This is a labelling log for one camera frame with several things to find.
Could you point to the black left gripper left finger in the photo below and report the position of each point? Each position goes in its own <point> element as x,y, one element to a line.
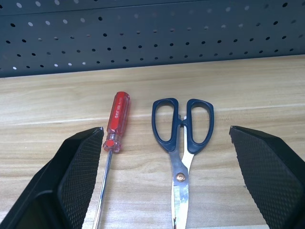
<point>71,176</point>

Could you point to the dark perforated pegboard panel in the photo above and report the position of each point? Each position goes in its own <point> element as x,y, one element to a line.
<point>152,33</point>

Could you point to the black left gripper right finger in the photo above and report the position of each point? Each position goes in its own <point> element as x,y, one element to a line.
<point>269,171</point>

